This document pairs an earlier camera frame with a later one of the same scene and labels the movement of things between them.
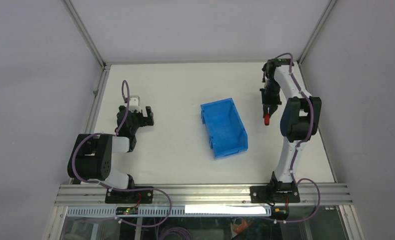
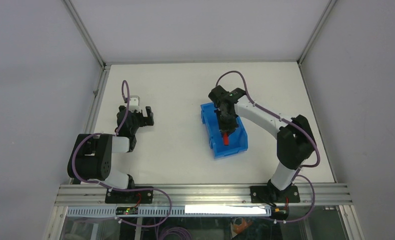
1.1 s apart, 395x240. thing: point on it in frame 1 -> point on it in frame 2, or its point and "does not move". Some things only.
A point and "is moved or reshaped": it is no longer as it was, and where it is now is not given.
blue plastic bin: (228, 134) does not move
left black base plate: (145, 196) does not move
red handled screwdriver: (266, 119) is moved or reshaped
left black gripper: (145, 121) does not move
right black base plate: (274, 194) does not move
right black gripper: (265, 102) -> (226, 128)
